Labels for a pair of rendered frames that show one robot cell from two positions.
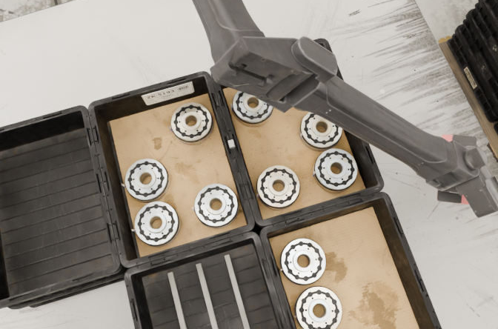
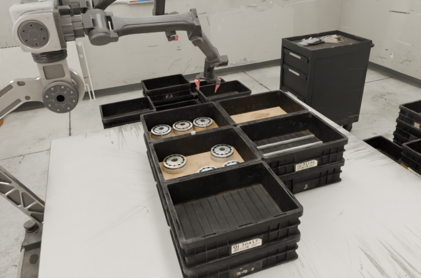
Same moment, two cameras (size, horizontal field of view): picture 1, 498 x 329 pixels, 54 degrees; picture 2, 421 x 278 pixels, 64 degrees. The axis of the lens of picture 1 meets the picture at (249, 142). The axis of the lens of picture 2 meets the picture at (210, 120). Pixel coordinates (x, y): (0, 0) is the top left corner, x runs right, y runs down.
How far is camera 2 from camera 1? 1.43 m
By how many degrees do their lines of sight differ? 65
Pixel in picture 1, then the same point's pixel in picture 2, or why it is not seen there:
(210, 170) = (202, 159)
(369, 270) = (245, 118)
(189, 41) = (106, 200)
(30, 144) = not seen: hidden behind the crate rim
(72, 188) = (214, 211)
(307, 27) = (114, 156)
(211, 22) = (181, 18)
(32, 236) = not seen: hidden behind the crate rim
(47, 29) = not seen: outside the picture
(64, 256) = (260, 209)
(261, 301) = (266, 141)
